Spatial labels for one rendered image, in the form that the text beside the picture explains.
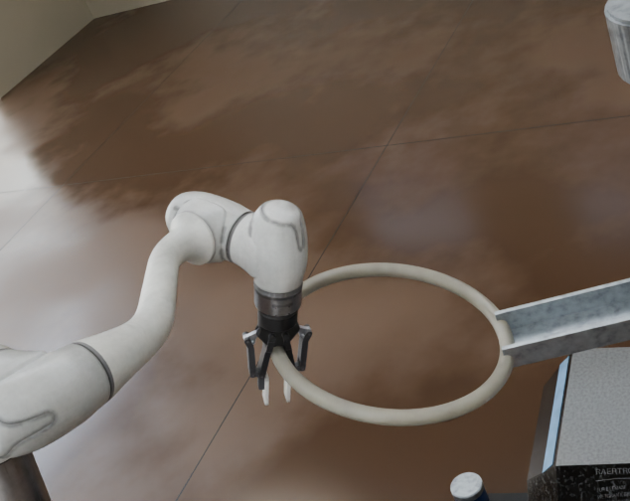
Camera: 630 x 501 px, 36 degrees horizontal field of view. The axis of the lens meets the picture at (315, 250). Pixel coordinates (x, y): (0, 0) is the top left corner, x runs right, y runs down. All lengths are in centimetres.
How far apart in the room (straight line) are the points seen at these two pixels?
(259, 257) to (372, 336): 229
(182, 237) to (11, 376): 48
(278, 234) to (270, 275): 9
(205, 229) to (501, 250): 257
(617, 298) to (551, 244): 213
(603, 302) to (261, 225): 72
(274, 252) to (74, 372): 47
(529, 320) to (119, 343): 90
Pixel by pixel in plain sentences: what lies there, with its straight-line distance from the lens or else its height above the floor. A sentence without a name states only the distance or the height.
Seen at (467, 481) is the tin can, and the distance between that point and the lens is 306.
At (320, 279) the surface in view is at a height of 127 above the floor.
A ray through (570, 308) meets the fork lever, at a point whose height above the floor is 112.
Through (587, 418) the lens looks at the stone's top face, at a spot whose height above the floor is 85.
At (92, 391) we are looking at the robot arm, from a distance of 136.
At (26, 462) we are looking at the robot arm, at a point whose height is 154.
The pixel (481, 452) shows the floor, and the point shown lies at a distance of 333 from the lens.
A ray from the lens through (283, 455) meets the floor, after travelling 363.
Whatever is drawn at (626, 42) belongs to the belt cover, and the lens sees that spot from 160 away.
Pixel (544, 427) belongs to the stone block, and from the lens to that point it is 222.
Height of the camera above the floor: 237
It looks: 31 degrees down
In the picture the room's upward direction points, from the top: 24 degrees counter-clockwise
